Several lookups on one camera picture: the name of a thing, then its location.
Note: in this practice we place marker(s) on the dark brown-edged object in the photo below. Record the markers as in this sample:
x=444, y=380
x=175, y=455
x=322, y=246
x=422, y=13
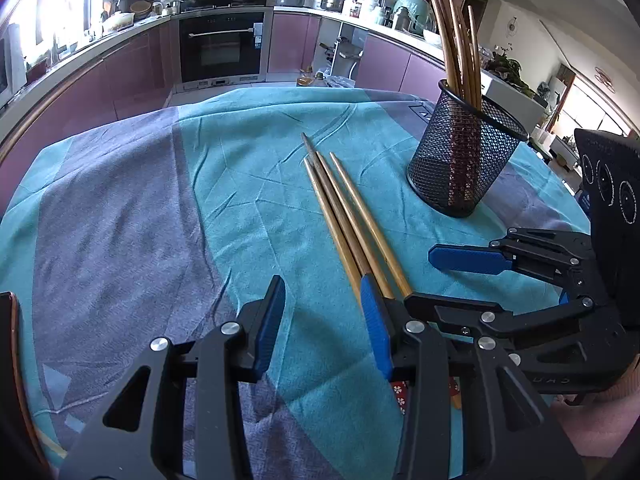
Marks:
x=10, y=360

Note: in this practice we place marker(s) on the black built-in oven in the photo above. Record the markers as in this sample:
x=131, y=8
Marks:
x=220, y=45

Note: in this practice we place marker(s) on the golden floral-end chopstick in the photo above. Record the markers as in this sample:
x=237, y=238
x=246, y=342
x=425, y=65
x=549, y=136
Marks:
x=348, y=210
x=326, y=210
x=363, y=210

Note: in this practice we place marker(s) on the black mesh utensil holder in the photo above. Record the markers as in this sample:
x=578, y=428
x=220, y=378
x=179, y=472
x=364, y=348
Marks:
x=465, y=160

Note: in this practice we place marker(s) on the white countertop appliance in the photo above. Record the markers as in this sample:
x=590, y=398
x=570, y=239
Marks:
x=6, y=65

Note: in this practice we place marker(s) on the teal and grey tablecloth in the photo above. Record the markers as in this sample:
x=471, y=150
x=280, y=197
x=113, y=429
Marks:
x=150, y=210

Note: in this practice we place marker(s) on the bunch of wooden chopsticks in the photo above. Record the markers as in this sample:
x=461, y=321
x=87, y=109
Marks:
x=462, y=60

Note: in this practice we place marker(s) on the kitchen window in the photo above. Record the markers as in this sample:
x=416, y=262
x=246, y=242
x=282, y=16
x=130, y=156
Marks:
x=50, y=0

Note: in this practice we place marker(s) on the plain dark brown chopstick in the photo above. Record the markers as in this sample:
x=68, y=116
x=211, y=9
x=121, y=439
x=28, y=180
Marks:
x=326, y=185

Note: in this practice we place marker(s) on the white casserole pot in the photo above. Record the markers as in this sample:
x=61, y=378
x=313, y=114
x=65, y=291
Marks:
x=120, y=20

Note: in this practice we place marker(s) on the dark thermos flask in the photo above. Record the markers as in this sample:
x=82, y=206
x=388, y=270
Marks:
x=400, y=19

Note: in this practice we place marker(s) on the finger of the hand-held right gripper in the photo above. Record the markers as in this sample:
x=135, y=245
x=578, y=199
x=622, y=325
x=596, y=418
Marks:
x=450, y=310
x=470, y=259

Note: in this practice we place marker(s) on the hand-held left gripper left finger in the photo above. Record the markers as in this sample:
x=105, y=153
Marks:
x=270, y=325

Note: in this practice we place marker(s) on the teal covered fan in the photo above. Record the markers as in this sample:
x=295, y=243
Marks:
x=416, y=10

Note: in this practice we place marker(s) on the long pink lower cabinets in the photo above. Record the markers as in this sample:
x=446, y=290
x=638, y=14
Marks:
x=100, y=85

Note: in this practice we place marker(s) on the potted plant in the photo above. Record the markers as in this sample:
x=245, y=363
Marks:
x=505, y=67

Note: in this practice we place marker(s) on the clear plastic bag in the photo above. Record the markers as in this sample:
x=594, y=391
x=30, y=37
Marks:
x=340, y=80

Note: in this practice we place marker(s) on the pink lower cabinets with gap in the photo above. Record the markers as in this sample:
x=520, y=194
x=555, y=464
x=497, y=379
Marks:
x=390, y=60

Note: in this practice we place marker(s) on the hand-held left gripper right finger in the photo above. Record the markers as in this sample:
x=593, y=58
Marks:
x=375, y=325

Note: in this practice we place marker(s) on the pink clothing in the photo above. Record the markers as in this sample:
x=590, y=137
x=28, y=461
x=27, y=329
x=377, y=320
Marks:
x=600, y=420

